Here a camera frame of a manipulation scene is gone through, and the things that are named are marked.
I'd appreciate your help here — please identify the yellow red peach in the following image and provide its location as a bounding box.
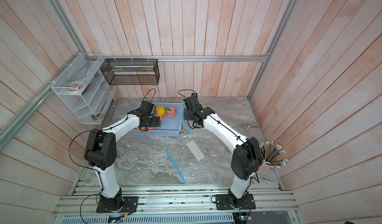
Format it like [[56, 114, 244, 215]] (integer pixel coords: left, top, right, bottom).
[[156, 106, 166, 116]]

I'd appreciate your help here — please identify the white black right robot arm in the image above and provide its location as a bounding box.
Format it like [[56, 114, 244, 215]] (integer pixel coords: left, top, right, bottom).
[[184, 93, 263, 201]]

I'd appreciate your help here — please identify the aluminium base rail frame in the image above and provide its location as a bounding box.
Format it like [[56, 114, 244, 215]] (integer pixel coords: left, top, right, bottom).
[[53, 182, 299, 220]]

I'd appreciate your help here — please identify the bundle of coloured pencils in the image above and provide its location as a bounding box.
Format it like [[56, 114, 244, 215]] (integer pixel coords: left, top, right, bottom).
[[259, 141, 288, 168]]

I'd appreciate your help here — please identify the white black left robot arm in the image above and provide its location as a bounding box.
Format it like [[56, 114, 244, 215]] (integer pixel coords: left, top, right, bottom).
[[84, 101, 161, 199]]

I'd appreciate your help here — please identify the white wire mesh shelf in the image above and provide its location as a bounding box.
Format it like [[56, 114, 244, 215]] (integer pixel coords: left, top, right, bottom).
[[51, 53, 116, 125]]

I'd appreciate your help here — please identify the clear zip-top bag blue zipper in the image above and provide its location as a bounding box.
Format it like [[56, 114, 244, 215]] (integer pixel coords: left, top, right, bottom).
[[181, 101, 195, 138]]

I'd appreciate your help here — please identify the tape roll on shelf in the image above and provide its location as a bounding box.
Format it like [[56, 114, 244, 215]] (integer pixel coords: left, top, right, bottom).
[[65, 80, 86, 94]]

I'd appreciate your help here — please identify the pink peach back right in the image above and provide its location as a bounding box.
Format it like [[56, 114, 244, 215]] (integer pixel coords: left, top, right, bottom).
[[165, 107, 177, 118]]

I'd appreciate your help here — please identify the pink peach centre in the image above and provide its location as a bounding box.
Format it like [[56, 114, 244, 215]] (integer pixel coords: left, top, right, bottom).
[[155, 114, 163, 123]]

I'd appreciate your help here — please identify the black mesh wall basket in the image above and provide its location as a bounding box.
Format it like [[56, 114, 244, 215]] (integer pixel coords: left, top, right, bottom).
[[100, 58, 160, 85]]

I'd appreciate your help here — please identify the light blue plastic basket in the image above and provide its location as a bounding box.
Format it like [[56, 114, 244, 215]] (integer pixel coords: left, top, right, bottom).
[[132, 102, 183, 137]]

